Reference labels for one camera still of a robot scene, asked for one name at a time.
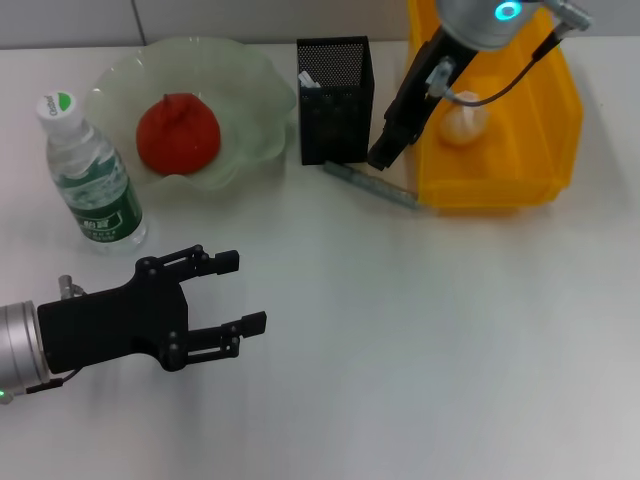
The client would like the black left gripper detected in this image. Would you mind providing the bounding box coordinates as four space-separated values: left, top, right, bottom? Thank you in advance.
37 243 269 375

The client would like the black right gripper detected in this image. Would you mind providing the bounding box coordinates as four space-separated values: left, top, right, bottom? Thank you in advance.
367 28 485 173

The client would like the silver grey pen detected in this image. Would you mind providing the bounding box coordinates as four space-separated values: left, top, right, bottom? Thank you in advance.
322 159 420 210

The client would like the white garlic bulb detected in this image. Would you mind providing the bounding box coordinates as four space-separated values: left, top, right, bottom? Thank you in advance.
438 90 490 146

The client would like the red tomato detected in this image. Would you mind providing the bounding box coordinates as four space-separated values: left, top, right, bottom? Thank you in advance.
135 93 222 176

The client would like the clear green-label water bottle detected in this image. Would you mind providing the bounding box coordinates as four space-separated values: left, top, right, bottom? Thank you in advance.
34 91 149 254

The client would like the black mesh pen holder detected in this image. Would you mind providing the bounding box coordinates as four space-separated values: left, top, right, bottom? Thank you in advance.
295 35 376 166

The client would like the translucent green fruit plate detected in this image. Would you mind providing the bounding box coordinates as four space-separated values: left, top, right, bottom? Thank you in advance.
82 37 297 194

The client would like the yellow plastic bin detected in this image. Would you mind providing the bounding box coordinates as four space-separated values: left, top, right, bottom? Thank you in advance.
404 0 585 215

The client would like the left gripper connector cable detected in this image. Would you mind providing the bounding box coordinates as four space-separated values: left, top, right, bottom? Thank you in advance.
23 273 87 396

